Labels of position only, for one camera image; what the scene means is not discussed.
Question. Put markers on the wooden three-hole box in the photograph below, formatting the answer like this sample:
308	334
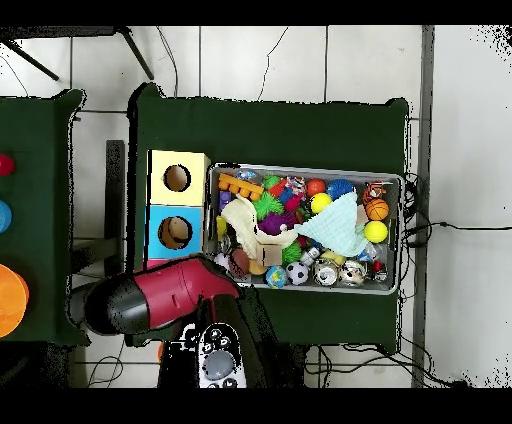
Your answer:
196	248

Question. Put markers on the shallow clear mesh bin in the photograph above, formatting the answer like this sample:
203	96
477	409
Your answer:
348	173

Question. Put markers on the green spiky ball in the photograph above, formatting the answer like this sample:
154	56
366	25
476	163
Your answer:
267	206

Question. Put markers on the cream waffle cloth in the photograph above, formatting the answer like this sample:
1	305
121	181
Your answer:
240	218

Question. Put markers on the brown football toy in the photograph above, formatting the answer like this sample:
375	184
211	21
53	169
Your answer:
240	262

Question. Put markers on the white baseball toy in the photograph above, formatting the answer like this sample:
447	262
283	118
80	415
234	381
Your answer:
220	260

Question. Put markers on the smooth yellow ball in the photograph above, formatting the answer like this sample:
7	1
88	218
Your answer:
321	202

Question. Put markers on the black white soccer ball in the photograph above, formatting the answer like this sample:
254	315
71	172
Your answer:
297	273

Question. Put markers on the dark green table cloth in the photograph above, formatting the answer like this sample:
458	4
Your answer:
36	132
260	132

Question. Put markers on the mint green cloth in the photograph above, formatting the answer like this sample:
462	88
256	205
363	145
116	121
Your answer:
336	228

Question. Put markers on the blue spiky ball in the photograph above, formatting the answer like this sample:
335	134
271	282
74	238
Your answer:
340	188

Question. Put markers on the orange basketball toy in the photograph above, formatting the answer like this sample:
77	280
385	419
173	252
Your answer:
377	209

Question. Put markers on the yellow tennis ball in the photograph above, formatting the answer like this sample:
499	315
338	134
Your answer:
376	232

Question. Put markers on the black upright stand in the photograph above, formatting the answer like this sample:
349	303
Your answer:
115	200

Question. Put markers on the black tripod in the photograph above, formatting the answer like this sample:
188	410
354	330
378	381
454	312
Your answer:
136	53

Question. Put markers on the blue plastic cup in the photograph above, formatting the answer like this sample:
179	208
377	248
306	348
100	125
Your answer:
4	216

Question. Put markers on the red plastic cup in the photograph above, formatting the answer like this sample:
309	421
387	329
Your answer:
4	164

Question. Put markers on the large orange plastic cup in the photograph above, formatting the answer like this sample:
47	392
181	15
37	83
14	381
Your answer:
12	300

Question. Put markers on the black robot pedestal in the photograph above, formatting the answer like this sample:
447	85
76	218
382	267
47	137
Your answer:
294	368

